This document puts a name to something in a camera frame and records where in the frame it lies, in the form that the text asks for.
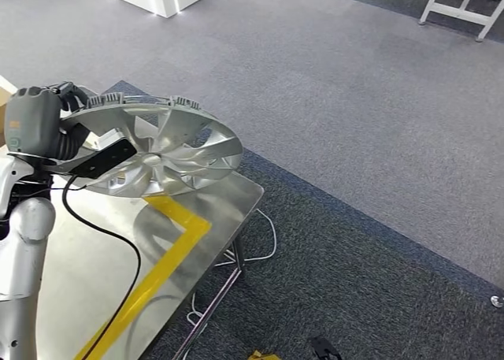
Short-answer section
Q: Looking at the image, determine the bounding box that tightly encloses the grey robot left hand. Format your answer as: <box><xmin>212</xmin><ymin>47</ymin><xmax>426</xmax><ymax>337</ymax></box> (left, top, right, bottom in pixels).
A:
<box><xmin>4</xmin><ymin>80</ymin><xmax>92</xmax><ymax>161</ymax></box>

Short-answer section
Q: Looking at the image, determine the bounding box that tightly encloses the silver plastic wheel cover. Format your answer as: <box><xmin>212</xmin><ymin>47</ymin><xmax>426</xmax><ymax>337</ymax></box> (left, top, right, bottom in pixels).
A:
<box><xmin>43</xmin><ymin>94</ymin><xmax>244</xmax><ymax>199</ymax></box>

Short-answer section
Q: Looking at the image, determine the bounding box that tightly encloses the steel workbench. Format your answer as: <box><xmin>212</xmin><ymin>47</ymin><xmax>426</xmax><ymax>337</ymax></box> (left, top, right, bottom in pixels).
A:
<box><xmin>0</xmin><ymin>143</ymin><xmax>265</xmax><ymax>360</ymax></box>

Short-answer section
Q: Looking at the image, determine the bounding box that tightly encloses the wide yellow marking tape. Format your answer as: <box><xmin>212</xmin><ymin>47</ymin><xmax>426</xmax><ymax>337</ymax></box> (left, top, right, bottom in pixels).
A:
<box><xmin>72</xmin><ymin>195</ymin><xmax>213</xmax><ymax>360</ymax></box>

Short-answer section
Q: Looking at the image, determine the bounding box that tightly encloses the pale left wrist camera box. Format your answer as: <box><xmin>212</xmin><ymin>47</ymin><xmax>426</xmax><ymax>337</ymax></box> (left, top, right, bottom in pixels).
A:
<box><xmin>85</xmin><ymin>128</ymin><xmax>127</xmax><ymax>153</ymax></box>

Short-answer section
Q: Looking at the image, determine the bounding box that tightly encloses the black left wrist camera bracket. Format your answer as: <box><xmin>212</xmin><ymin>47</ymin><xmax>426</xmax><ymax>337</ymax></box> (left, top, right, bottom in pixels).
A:
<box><xmin>23</xmin><ymin>138</ymin><xmax>138</xmax><ymax>180</ymax></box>

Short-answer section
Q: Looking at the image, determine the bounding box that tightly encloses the black camera cable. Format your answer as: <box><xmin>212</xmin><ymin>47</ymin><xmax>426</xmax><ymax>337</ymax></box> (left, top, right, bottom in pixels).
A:
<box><xmin>60</xmin><ymin>176</ymin><xmax>143</xmax><ymax>360</ymax></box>

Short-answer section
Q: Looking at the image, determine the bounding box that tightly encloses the yellow floor tape frame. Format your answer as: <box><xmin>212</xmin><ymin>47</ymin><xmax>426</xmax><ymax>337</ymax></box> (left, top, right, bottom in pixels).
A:
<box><xmin>247</xmin><ymin>349</ymin><xmax>283</xmax><ymax>360</ymax></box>

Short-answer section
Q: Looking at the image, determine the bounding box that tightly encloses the white table frame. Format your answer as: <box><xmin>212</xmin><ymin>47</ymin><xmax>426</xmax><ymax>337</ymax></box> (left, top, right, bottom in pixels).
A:
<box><xmin>418</xmin><ymin>0</ymin><xmax>504</xmax><ymax>43</ymax></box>

